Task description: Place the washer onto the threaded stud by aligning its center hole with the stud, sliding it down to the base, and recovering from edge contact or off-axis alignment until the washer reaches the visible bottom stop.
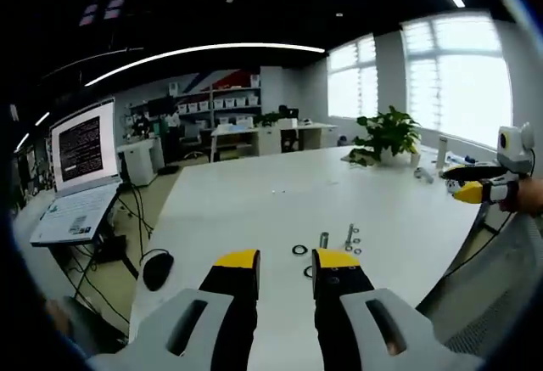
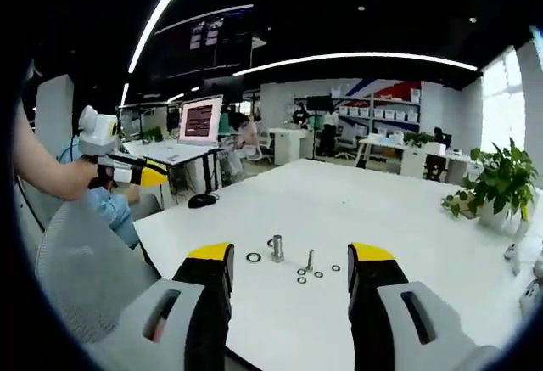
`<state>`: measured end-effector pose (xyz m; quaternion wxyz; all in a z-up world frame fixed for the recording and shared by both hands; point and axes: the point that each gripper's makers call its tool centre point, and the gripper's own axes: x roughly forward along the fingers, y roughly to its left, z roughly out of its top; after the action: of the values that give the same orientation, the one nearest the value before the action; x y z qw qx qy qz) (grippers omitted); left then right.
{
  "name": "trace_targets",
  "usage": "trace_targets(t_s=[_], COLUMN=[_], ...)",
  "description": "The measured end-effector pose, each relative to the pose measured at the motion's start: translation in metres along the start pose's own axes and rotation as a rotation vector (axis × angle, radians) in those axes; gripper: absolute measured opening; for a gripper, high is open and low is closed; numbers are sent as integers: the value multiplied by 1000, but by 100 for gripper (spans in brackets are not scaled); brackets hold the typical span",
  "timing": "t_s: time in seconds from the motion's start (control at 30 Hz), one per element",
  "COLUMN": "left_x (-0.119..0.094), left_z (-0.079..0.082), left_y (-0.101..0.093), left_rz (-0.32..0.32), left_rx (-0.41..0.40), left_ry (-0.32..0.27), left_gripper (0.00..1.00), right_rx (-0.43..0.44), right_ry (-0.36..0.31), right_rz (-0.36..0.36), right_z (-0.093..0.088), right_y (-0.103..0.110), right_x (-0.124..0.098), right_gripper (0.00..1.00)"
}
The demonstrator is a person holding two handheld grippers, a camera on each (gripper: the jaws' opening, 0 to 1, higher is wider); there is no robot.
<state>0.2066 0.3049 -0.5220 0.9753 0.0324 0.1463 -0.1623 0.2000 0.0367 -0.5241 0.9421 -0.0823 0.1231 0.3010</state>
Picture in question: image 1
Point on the row of white storage bins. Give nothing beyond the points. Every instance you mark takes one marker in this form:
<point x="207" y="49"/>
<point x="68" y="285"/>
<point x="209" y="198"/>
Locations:
<point x="220" y="102"/>

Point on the white handheld controller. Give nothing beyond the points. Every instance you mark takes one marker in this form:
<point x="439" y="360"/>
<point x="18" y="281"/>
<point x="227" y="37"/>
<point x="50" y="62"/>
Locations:
<point x="424" y="175"/>

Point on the green potted plant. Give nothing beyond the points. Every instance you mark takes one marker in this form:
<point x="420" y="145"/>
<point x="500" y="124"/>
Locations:
<point x="390" y="131"/>

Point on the white plant pot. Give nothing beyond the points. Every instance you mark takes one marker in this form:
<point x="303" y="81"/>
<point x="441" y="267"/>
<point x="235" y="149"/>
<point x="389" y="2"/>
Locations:
<point x="387" y="156"/>

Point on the white upright box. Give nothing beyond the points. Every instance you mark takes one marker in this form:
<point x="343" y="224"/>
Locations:
<point x="442" y="152"/>

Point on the white office desk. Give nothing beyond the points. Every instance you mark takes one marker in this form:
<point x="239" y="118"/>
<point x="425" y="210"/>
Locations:
<point x="271" y="133"/>

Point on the black computer mouse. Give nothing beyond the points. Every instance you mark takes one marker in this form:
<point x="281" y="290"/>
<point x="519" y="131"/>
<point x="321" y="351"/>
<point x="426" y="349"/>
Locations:
<point x="158" y="271"/>

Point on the window with blinds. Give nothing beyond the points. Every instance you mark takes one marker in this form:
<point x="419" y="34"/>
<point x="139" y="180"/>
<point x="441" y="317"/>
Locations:
<point x="458" y="78"/>
<point x="352" y="78"/>

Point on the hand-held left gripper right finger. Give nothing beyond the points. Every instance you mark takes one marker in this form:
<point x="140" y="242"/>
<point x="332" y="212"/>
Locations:
<point x="373" y="324"/>

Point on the small leafy desk plant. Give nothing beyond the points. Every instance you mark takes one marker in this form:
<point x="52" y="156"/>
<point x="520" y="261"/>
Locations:
<point x="269" y="119"/>

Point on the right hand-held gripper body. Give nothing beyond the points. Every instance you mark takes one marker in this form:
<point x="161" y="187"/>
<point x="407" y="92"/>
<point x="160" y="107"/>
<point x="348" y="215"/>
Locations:
<point x="515" y="150"/>

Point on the white open laptop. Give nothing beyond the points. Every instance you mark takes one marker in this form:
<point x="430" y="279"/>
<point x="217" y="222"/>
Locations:
<point x="82" y="146"/>

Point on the person's right hand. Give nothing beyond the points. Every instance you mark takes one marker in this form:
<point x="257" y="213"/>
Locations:
<point x="530" y="196"/>

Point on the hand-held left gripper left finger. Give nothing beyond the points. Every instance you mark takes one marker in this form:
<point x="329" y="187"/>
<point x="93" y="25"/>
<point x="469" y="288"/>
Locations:
<point x="191" y="324"/>

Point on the black laptop stand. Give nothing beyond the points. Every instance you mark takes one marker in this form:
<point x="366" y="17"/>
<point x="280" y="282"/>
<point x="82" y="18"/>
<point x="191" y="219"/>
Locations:
<point x="127" y="260"/>

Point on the thin threaded metal stud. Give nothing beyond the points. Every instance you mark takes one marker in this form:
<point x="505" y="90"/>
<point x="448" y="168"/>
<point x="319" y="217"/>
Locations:
<point x="350" y="235"/>

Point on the grey mesh office chair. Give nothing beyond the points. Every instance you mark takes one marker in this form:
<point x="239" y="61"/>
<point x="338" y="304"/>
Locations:
<point x="488" y="294"/>

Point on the thick threaded metal stud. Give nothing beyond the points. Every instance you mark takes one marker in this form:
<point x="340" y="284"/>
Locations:
<point x="324" y="239"/>

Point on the white storage shelf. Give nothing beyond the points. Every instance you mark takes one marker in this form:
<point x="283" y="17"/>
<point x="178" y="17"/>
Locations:
<point x="216" y="110"/>

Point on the white cabinet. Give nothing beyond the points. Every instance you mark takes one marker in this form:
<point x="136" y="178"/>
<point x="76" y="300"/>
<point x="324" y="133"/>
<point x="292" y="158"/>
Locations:
<point x="140" y="163"/>

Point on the black wall monitor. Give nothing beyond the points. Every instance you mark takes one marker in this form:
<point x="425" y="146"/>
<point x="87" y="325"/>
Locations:
<point x="161" y="105"/>

